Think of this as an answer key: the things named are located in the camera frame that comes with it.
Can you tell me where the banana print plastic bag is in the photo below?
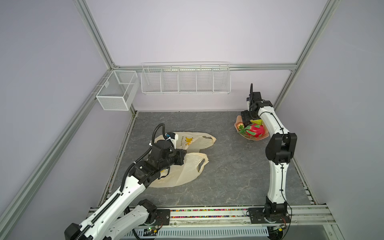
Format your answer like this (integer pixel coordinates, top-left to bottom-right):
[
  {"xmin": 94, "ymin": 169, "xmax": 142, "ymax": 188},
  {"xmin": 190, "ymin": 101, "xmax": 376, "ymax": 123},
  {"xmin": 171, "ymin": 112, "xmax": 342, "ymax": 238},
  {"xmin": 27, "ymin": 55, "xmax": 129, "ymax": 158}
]
[{"xmin": 150, "ymin": 132, "xmax": 216, "ymax": 188}]

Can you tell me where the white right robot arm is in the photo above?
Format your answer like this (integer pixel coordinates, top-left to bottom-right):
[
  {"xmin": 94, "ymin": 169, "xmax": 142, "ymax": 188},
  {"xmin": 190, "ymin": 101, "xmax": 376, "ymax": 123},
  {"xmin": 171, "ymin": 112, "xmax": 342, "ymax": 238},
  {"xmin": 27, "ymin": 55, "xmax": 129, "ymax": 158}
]
[{"xmin": 242, "ymin": 97, "xmax": 297, "ymax": 223}]

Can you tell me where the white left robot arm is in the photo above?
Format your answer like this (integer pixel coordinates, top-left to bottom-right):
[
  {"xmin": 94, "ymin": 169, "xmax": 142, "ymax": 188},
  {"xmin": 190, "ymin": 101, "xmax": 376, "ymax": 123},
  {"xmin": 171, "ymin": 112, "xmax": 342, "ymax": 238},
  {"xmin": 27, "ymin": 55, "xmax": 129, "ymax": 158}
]
[{"xmin": 65, "ymin": 146, "xmax": 187, "ymax": 240}]

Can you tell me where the green chayote pear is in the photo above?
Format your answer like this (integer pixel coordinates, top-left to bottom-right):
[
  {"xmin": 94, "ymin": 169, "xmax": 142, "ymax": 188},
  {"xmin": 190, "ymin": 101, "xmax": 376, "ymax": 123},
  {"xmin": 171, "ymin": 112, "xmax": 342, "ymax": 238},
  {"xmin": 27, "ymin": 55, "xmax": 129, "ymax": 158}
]
[{"xmin": 251, "ymin": 119, "xmax": 263, "ymax": 126}]

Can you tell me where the peach wavy fruit plate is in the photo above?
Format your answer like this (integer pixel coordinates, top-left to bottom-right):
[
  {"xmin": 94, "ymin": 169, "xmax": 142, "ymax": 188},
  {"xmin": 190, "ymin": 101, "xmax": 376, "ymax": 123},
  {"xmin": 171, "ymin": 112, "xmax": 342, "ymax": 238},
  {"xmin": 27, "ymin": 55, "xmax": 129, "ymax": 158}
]
[{"xmin": 235, "ymin": 116, "xmax": 270, "ymax": 141}]

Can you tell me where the red green dragon fruit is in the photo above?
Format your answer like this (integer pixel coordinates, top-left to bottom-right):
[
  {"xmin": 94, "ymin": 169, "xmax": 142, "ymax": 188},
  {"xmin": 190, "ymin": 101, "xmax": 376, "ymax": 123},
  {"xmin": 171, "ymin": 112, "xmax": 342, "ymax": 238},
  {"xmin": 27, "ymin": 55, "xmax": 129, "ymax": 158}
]
[{"xmin": 237, "ymin": 123, "xmax": 266, "ymax": 139}]

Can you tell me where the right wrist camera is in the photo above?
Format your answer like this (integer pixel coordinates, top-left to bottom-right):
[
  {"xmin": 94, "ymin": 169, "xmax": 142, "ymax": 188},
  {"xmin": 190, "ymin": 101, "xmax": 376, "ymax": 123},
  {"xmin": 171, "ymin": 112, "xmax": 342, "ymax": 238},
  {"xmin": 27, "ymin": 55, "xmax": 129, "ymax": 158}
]
[{"xmin": 247, "ymin": 83, "xmax": 263, "ymax": 105}]

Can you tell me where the black corrugated cable hose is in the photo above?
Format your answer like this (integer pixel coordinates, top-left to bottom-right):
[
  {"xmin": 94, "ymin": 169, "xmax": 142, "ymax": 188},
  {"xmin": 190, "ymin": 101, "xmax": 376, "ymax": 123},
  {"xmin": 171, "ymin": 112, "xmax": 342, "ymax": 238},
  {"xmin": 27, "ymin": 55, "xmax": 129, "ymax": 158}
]
[{"xmin": 119, "ymin": 122, "xmax": 167, "ymax": 193}]

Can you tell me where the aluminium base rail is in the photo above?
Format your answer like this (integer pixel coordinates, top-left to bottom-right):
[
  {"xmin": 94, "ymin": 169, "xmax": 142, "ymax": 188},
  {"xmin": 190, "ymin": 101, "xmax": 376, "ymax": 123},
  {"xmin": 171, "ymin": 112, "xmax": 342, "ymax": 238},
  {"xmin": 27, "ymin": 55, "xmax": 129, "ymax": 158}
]
[{"xmin": 86, "ymin": 204, "xmax": 343, "ymax": 240}]

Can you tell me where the long white wire basket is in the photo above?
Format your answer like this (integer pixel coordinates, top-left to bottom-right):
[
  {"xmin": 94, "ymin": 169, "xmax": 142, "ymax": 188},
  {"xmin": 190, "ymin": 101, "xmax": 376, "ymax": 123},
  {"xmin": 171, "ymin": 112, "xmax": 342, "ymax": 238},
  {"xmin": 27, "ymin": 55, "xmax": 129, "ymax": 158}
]
[{"xmin": 141, "ymin": 62, "xmax": 232, "ymax": 95}]

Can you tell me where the small white wire basket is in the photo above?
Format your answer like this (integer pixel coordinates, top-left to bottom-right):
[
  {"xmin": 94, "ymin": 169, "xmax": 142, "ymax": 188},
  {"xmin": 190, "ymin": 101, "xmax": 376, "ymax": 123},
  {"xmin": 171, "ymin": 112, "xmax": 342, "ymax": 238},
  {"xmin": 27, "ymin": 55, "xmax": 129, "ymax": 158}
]
[{"xmin": 96, "ymin": 70, "xmax": 140, "ymax": 111}]

